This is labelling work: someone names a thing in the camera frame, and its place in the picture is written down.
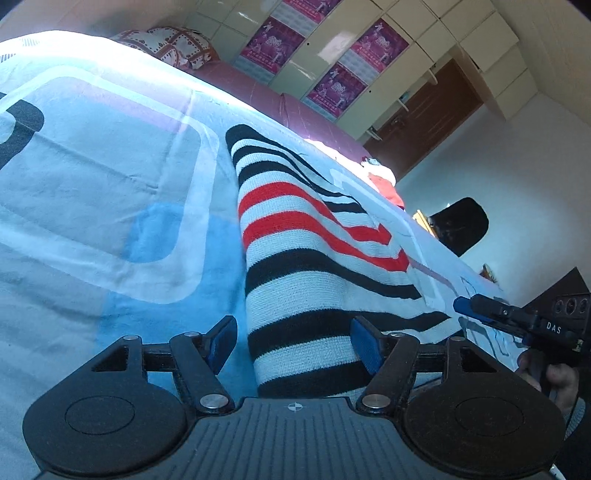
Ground cream corner shelf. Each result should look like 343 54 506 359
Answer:
365 65 439 141

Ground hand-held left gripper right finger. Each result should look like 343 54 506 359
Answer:
350 316 509 415

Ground printed blanket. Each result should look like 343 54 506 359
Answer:
0 30 527 480

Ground striped knit sweater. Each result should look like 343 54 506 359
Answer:
225 124 467 398

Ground heart print pillow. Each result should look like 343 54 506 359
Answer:
111 27 220 70

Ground brown wooden door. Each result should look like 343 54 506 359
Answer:
365 60 483 181

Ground red cloth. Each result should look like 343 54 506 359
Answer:
369 173 406 208

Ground purple wall poster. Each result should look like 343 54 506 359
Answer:
281 0 342 21
348 18 410 65
238 17 317 84
302 62 370 121

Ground pink bedsheet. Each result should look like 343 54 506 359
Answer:
191 60 375 162

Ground person's right hand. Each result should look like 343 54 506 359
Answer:
515 348 580 411

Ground white cloth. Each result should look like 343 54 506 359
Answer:
360 157 395 178

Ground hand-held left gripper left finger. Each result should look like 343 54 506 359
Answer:
83 315 238 415

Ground black chair back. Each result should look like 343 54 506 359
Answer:
427 198 490 257

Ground cream wardrobe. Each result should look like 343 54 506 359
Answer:
185 0 541 139

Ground yellow nightstand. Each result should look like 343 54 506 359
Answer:
413 209 437 238

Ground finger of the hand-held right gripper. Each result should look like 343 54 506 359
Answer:
453 294 536 340

